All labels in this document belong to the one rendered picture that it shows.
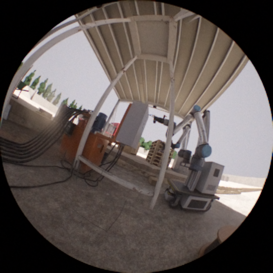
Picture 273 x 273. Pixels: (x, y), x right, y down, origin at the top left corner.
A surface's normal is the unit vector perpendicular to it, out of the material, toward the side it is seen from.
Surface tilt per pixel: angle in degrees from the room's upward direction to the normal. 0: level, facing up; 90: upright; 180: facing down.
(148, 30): 180
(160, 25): 180
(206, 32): 172
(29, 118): 90
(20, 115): 90
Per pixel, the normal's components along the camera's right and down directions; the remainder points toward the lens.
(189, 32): -0.50, 0.86
